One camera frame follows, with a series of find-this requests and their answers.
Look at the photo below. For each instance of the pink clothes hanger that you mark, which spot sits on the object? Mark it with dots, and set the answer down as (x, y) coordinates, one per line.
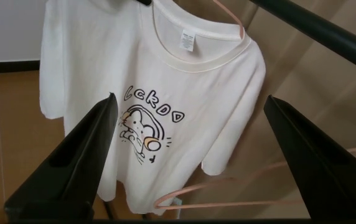
(227, 204)
(239, 25)

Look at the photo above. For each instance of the black clothes rack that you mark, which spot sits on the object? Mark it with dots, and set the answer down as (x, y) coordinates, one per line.
(321, 31)

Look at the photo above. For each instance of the white printed T-shirt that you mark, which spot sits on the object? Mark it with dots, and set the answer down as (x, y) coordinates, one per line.
(196, 93)

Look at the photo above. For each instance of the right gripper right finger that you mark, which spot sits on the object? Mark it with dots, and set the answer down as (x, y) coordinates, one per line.
(327, 186)

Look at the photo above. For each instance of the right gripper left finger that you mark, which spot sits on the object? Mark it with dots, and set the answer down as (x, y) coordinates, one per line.
(47, 193)

